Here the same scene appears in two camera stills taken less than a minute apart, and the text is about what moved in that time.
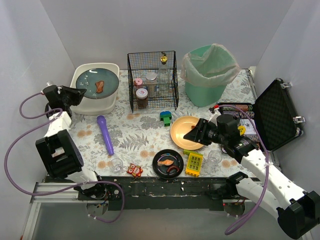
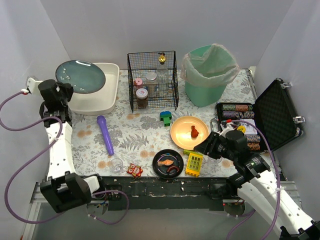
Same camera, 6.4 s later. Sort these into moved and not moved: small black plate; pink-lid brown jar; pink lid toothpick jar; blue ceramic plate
Moved: blue ceramic plate
Not moved: pink lid toothpick jar; pink-lid brown jar; small black plate
